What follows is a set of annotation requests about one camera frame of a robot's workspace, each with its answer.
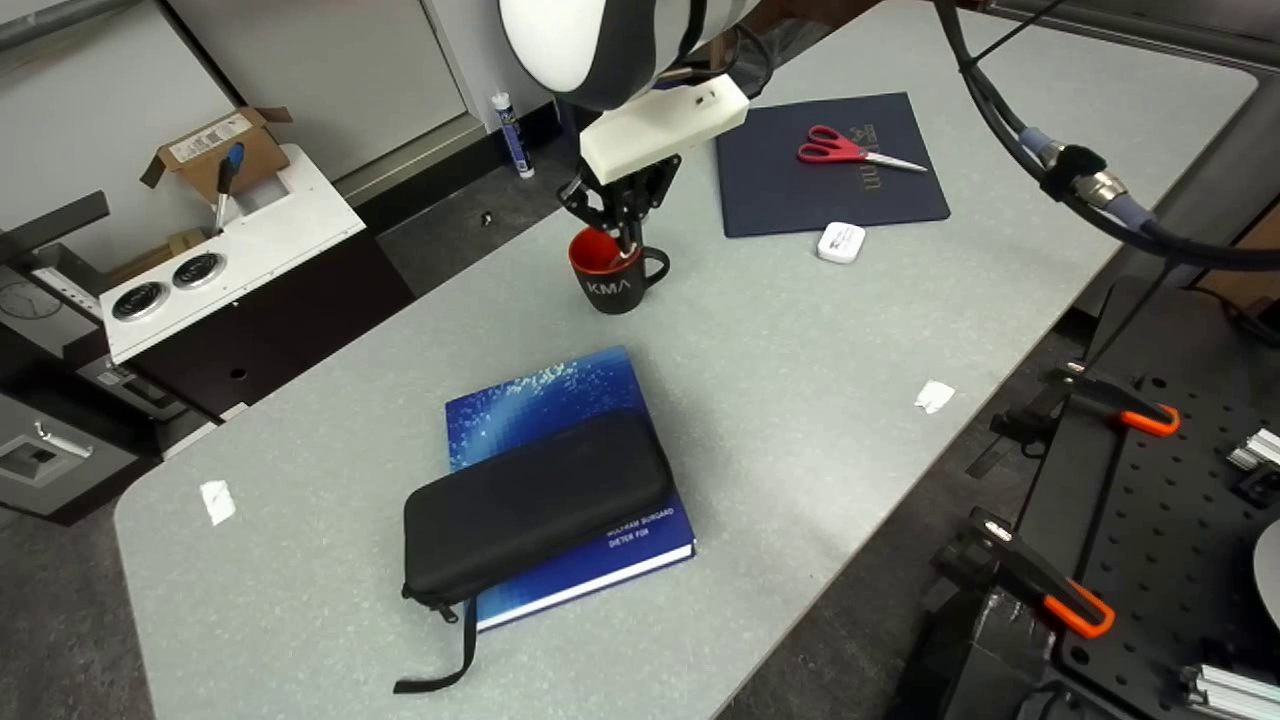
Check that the silver aluminium bracket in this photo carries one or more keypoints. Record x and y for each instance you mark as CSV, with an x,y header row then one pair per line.
x,y
1257,451

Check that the round grey robot base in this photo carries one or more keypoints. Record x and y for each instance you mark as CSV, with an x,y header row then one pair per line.
x,y
1268,573

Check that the white tube bottle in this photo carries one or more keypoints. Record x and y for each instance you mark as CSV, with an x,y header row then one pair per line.
x,y
514,132

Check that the white tape piece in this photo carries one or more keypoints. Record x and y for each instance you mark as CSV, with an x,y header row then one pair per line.
x,y
219,503
935,396

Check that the open cardboard box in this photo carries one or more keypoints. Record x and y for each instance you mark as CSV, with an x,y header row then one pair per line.
x,y
221,148

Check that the dark blue mat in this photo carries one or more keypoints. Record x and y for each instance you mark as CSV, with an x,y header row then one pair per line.
x,y
824,195

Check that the black equipment stand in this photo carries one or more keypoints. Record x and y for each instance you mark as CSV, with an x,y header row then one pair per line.
x,y
45,285

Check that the black mug red inside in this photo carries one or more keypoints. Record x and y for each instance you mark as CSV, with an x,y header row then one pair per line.
x,y
618,280

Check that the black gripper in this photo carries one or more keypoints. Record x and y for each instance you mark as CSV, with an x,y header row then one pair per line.
x,y
638,187

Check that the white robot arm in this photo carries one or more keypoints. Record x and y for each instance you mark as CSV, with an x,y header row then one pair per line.
x,y
603,43

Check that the white side table with holes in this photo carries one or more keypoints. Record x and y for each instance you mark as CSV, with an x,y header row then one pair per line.
x,y
253,246

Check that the grey metal floor box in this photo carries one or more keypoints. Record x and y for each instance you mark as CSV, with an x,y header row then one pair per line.
x,y
54,460

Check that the silver aluminium extrusion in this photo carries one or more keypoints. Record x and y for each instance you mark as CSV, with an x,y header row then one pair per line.
x,y
1232,691

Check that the small white square box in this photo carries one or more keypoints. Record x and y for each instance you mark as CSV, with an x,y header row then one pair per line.
x,y
843,240

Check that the black zip case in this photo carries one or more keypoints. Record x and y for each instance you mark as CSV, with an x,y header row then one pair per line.
x,y
533,506

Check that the blue hardcover book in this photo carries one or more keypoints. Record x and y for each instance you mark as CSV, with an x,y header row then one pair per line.
x,y
547,390

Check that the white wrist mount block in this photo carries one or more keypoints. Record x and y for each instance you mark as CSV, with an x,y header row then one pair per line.
x,y
661,125

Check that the black orange bar clamp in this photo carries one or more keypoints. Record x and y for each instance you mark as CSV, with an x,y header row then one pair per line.
x,y
1033,573
1112,407

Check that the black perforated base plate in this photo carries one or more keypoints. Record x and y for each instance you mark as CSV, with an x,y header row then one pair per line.
x,y
1163,534

